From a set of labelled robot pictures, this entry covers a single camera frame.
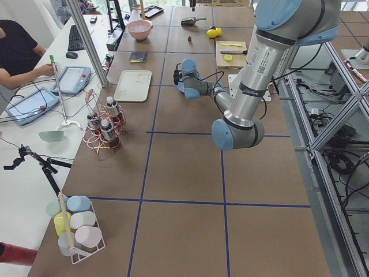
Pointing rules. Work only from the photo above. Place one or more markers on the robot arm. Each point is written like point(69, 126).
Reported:
point(279, 25)

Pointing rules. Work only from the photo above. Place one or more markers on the aluminium frame post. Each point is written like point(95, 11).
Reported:
point(88, 42)

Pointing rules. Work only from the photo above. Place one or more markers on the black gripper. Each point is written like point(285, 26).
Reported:
point(181, 82)

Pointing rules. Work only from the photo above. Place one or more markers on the blue teach pendant near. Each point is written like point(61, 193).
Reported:
point(32, 107)

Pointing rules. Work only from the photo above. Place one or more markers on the white wire cup rack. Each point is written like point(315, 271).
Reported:
point(66, 242)

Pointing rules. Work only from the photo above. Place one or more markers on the steel muddler black tip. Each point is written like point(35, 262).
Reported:
point(234, 52)

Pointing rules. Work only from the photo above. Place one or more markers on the blue cup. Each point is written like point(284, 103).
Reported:
point(78, 204)

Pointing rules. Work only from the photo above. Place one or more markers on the grey yellow folded cloth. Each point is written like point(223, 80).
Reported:
point(138, 57)

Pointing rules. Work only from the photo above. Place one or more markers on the pale green bowl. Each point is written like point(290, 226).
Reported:
point(51, 136)

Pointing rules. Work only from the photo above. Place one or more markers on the wooden cutting board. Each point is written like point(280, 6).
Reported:
point(238, 60)

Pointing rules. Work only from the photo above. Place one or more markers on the yellow lemon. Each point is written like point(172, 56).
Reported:
point(212, 33)
point(219, 31)

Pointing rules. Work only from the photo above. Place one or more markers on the yellow plastic knife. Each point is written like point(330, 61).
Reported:
point(231, 44)

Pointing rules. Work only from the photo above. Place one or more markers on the blue teach pendant far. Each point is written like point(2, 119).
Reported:
point(73, 79)

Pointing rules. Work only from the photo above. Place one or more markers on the person in black shirt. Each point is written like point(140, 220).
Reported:
point(20, 54)

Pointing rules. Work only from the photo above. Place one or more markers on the white stand with rod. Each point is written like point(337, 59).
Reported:
point(66, 122)

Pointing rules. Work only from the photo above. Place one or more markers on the cream bear tray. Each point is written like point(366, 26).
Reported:
point(133, 86)

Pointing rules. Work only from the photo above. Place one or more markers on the black computer mouse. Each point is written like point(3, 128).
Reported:
point(71, 55)

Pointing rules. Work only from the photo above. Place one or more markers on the yellow lemon front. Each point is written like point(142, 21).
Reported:
point(212, 33)

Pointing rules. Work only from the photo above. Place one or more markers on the blue teach pendant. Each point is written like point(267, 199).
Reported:
point(73, 79)
point(32, 107)

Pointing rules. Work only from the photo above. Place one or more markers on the pink cup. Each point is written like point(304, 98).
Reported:
point(88, 236)

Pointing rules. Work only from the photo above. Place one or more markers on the black keyboard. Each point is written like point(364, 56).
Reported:
point(75, 40)

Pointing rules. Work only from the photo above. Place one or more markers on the half lemon slice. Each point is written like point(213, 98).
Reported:
point(228, 58)

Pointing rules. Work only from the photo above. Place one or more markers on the pink ice bowl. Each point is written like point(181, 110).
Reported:
point(140, 29)

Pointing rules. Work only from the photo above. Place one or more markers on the wooden paper towel stand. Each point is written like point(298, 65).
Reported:
point(142, 10)

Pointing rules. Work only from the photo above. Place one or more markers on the steel scoop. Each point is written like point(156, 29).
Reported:
point(191, 21)

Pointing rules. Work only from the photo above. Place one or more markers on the tea bottle left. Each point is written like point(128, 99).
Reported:
point(112, 107)

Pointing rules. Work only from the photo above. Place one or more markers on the yellow cup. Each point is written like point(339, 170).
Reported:
point(59, 224)

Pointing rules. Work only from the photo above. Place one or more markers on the tea bottle right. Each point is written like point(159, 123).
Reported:
point(94, 122)

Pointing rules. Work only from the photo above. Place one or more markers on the yellow lemon back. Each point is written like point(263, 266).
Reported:
point(219, 31)

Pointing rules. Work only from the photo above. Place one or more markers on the tea bottle lower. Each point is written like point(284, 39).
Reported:
point(109, 134)

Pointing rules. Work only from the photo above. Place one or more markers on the copper wire bottle rack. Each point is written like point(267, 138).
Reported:
point(96, 141)

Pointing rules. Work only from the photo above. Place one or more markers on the white cup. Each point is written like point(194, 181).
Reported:
point(86, 218)

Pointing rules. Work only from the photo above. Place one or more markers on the red cylinder object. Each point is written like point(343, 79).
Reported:
point(13, 254)

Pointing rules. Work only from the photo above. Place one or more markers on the tea bottle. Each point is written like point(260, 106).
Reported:
point(94, 122)
point(109, 134)
point(112, 107)

